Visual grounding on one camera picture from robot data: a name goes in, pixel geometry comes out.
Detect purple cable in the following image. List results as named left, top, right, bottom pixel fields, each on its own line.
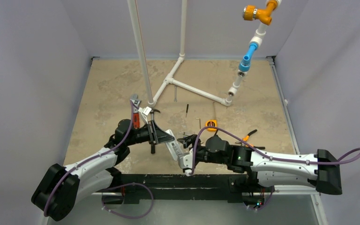
left=43, top=100, right=154, bottom=220
left=189, top=126, right=360, bottom=212

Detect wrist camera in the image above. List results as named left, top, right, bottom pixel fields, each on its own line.
left=177, top=152, right=193, bottom=176
left=138, top=106, right=152, bottom=124

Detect white pvc pipe frame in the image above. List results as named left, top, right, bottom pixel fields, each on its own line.
left=127, top=0, right=269, bottom=107

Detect black handled hammer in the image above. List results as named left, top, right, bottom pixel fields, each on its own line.
left=148, top=108, right=160, bottom=155

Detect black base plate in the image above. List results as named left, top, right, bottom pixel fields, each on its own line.
left=91, top=173, right=275, bottom=206

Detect white remote control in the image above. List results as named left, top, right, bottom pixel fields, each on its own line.
left=165, top=129, right=184, bottom=161

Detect orange handled pliers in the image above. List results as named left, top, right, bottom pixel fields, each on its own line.
left=235, top=129, right=266, bottom=150

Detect orange pipe valve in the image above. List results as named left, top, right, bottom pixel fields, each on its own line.
left=242, top=0, right=282, bottom=26

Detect small silver spanner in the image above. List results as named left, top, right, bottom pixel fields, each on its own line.
left=173, top=85, right=177, bottom=102

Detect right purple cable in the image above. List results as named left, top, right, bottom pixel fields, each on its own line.
left=189, top=126, right=360, bottom=212

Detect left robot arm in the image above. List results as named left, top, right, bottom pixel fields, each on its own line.
left=31, top=119, right=179, bottom=221

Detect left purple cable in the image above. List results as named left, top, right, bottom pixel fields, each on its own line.
left=43, top=100, right=154, bottom=220

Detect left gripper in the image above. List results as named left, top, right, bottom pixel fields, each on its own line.
left=126, top=120, right=173, bottom=147

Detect red adjustable wrench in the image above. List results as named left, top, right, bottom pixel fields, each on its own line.
left=130, top=94, right=141, bottom=128

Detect blue pipe fitting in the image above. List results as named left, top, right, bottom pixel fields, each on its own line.
left=238, top=43, right=258, bottom=72

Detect aluminium rail frame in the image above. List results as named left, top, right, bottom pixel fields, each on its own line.
left=45, top=56, right=329, bottom=225

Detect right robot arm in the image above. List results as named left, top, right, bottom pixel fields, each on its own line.
left=170, top=135, right=342, bottom=195

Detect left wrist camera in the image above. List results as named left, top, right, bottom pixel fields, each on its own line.
left=138, top=106, right=152, bottom=124

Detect orange tape measure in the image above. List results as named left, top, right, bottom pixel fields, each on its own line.
left=205, top=120, right=217, bottom=132

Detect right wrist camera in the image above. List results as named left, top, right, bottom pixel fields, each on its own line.
left=177, top=152, right=193, bottom=176

